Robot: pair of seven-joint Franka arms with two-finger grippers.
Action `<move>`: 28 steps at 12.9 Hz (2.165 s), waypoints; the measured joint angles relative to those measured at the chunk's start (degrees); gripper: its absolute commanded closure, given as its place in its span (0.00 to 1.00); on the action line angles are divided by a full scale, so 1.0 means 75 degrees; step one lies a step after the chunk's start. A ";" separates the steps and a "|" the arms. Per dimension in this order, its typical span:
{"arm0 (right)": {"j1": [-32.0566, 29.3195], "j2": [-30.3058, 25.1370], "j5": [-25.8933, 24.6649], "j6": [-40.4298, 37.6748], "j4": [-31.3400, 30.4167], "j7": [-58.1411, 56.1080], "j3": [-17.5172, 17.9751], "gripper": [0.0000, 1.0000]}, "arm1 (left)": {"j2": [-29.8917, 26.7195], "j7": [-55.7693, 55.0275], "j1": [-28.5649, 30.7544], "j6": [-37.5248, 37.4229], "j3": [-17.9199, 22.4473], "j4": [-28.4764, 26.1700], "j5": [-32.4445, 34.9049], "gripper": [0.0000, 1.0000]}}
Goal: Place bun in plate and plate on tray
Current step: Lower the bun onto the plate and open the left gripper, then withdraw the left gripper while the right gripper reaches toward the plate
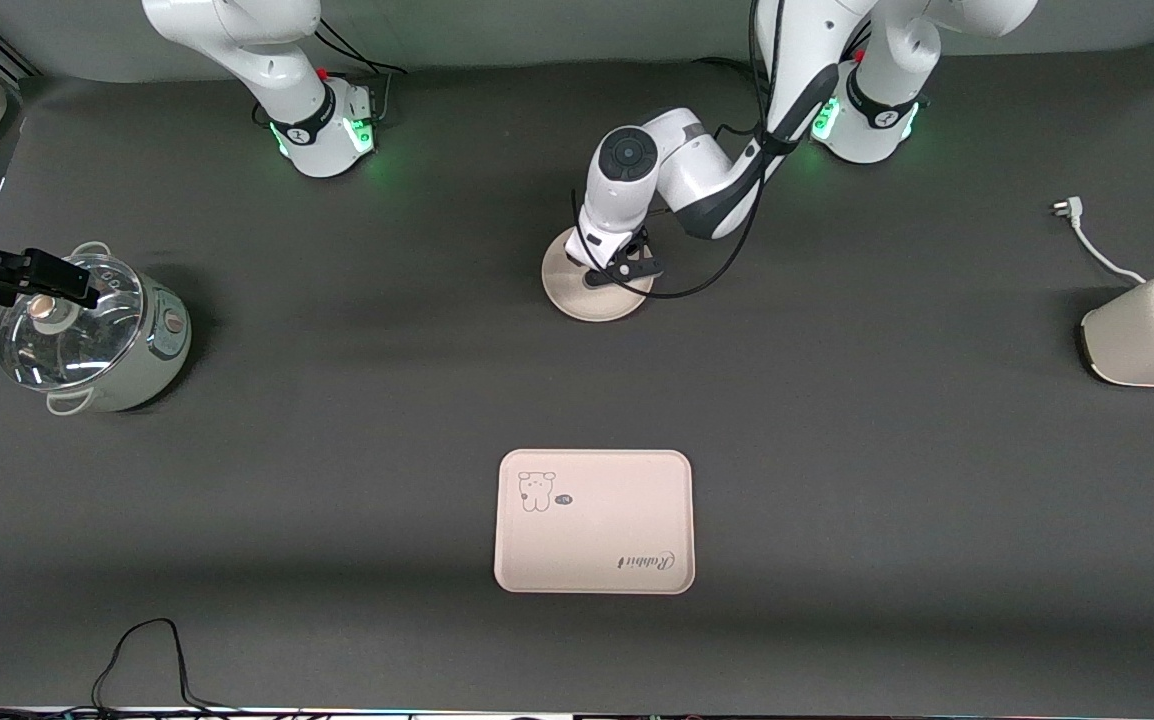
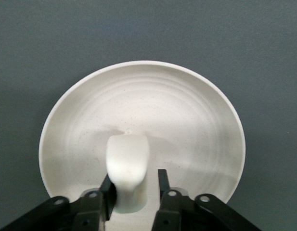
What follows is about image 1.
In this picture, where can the beige round plate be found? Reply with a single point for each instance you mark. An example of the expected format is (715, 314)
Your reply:
(577, 300)

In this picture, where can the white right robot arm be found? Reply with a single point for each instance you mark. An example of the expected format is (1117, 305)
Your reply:
(307, 110)

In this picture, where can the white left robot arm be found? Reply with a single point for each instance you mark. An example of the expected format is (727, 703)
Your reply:
(697, 170)

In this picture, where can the beige rectangular tray rabbit print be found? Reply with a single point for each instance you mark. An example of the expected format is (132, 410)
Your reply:
(592, 525)

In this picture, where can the glass pot lid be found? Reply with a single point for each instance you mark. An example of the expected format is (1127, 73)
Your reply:
(57, 345)

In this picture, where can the pale green electric pot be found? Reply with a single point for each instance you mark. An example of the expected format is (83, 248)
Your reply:
(152, 350)

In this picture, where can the cream toaster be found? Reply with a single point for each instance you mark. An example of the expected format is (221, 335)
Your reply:
(1152, 335)

